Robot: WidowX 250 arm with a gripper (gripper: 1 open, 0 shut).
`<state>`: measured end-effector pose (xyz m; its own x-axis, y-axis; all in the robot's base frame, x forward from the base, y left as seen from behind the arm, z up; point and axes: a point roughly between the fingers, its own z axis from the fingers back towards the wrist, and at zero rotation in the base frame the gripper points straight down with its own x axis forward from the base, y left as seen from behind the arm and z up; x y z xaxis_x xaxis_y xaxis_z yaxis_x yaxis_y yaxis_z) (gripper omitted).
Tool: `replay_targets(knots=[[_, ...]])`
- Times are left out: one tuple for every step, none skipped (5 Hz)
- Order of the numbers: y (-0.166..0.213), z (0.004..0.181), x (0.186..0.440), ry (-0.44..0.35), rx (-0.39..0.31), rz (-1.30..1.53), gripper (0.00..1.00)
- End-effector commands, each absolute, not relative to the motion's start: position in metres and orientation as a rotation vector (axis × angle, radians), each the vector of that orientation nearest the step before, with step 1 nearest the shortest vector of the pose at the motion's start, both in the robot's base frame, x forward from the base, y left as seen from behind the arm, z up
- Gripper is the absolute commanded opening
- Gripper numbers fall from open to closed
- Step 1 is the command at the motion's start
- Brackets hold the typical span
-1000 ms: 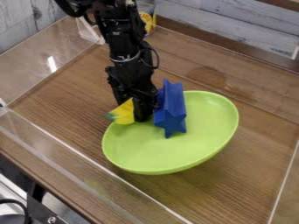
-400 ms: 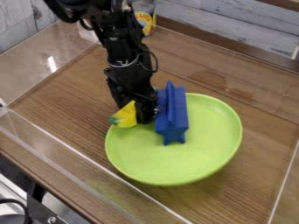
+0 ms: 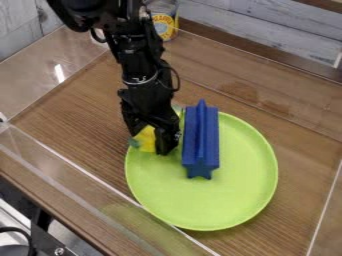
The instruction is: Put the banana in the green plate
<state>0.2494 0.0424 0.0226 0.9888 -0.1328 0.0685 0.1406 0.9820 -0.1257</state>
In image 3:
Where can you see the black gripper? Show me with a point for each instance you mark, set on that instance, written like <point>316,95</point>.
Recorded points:
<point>146,106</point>

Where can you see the yellow toy banana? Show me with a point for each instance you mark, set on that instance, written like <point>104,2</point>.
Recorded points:
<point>144,141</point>

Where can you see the green round plate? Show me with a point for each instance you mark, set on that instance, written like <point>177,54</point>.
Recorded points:
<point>208,204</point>

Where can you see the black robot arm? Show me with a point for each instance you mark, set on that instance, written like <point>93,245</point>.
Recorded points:
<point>122,24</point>

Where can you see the yellow labelled tin can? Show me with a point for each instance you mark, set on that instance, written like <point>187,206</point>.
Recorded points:
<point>166,17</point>

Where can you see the clear acrylic front wall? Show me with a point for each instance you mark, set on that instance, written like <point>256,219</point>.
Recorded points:
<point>101,213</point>

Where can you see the black metal table bracket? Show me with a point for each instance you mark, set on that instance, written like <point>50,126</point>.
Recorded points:
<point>49,246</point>

